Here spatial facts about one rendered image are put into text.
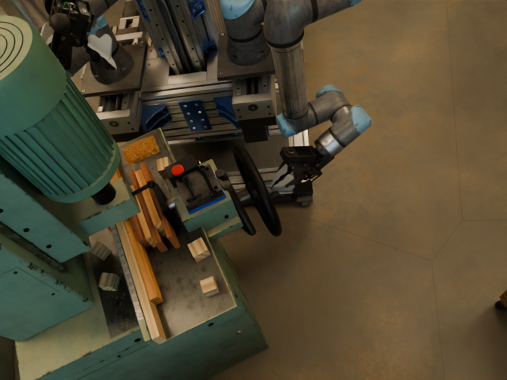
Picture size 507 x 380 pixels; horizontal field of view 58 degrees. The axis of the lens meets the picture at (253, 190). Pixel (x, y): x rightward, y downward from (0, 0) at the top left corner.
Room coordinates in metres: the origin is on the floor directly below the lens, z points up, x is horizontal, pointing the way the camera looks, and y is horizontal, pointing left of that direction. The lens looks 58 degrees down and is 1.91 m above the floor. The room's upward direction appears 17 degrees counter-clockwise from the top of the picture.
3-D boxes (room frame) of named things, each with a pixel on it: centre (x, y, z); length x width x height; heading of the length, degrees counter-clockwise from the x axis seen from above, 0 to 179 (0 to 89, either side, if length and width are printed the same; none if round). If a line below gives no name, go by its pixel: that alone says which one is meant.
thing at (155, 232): (0.64, 0.28, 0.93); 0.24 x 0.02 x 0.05; 9
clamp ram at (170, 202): (0.63, 0.20, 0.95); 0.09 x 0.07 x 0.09; 9
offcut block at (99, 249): (0.63, 0.46, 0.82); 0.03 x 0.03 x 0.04; 42
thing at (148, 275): (0.69, 0.34, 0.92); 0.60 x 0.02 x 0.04; 9
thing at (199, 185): (0.64, 0.13, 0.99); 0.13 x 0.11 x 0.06; 9
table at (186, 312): (0.62, 0.22, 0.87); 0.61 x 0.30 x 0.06; 9
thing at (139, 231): (0.64, 0.31, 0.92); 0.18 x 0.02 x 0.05; 9
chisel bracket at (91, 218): (0.62, 0.35, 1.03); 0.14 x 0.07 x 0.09; 99
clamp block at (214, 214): (0.64, 0.13, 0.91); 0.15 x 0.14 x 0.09; 9
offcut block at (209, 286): (0.39, 0.16, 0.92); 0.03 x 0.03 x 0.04; 4
